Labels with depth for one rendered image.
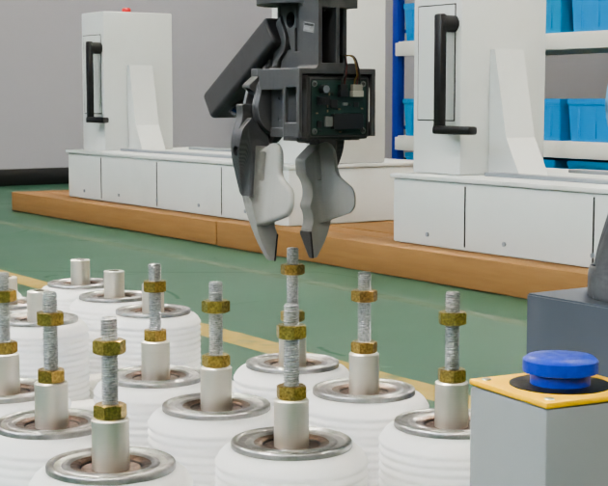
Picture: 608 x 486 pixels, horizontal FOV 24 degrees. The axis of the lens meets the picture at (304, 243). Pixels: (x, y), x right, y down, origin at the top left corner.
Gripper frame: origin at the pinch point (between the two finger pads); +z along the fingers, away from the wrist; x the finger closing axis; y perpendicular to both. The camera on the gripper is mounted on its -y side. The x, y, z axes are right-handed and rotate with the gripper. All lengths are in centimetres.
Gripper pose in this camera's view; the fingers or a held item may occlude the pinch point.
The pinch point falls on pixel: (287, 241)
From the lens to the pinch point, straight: 113.4
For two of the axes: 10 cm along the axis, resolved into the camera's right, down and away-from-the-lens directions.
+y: 5.4, 0.9, -8.4
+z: 0.0, 9.9, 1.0
